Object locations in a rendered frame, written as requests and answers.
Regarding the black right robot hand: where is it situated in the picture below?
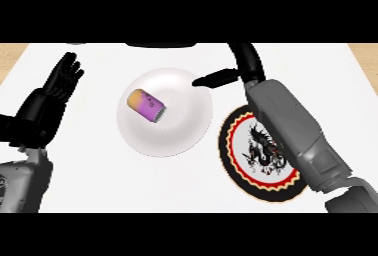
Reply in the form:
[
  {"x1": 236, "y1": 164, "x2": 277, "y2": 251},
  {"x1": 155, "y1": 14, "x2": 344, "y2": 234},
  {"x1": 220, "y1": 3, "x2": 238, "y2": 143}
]
[{"x1": 190, "y1": 42, "x2": 267, "y2": 89}]

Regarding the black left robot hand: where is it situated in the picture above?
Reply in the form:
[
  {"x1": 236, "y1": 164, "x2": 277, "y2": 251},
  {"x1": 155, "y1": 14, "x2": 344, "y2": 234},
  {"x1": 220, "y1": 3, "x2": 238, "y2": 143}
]
[{"x1": 0, "y1": 51, "x2": 86, "y2": 150}]

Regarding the white plate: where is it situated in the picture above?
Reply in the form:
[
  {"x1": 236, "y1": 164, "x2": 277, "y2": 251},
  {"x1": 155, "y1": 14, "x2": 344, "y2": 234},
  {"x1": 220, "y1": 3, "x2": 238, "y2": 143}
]
[{"x1": 115, "y1": 67, "x2": 214, "y2": 158}]

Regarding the dragon print plate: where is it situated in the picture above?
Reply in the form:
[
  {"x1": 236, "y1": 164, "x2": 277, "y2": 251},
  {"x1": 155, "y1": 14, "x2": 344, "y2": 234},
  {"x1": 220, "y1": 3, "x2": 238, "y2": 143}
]
[{"x1": 217, "y1": 104, "x2": 308, "y2": 203}]

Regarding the dark rounded object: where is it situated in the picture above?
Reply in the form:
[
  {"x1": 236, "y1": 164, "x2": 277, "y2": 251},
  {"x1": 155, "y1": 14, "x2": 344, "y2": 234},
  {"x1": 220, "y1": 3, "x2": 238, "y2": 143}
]
[{"x1": 124, "y1": 42, "x2": 198, "y2": 49}]

